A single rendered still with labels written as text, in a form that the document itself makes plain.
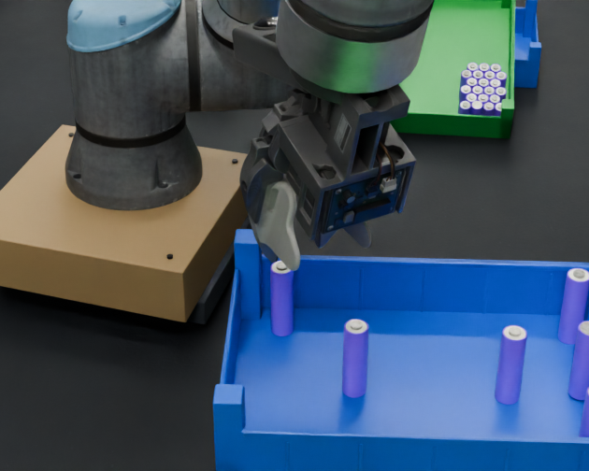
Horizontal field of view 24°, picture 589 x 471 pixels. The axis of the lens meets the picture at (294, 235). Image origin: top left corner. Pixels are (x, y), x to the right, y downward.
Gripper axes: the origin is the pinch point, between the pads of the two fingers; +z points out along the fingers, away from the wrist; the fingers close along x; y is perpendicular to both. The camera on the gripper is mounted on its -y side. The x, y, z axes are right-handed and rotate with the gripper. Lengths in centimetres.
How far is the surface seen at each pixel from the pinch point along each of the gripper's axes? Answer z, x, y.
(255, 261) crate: 5.9, -1.2, -2.8
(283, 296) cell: 6.9, -0.2, 0.6
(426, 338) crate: 9.5, 9.7, 6.9
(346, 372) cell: 6.4, 0.8, 8.9
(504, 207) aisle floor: 74, 69, -46
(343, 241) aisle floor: 75, 43, -49
